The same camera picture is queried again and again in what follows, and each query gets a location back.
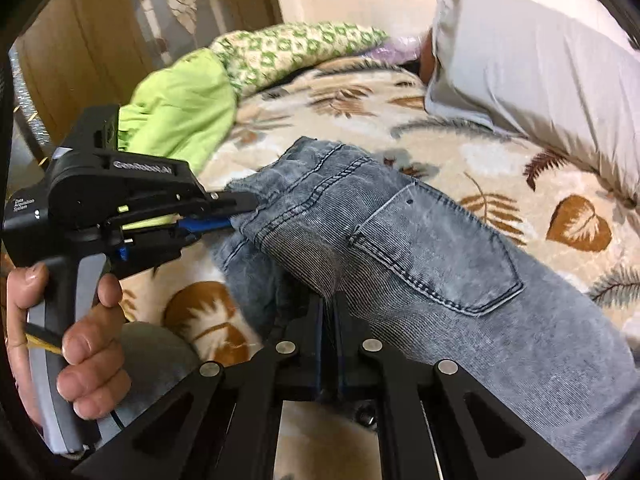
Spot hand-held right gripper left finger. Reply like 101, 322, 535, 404
72, 294, 330, 480

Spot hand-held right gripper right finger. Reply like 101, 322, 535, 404
333, 293, 586, 480

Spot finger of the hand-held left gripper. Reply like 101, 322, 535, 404
170, 190, 262, 217
172, 214, 237, 247

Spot grey blue denim pants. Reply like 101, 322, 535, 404
210, 136, 637, 477

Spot person's left hand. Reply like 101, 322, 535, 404
5, 262, 126, 422

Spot lime green cloth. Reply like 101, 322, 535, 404
117, 47, 239, 175

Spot person's grey clad leg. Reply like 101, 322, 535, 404
118, 322, 202, 413

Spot brown wooden wardrobe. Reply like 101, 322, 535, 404
14, 0, 282, 133

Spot beige leaf printed blanket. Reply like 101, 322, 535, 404
119, 54, 640, 480

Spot purple cloth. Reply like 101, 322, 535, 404
369, 34, 434, 62

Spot grey pillow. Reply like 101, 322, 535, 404
423, 0, 640, 203

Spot grey metal frame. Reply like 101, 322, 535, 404
9, 45, 57, 167

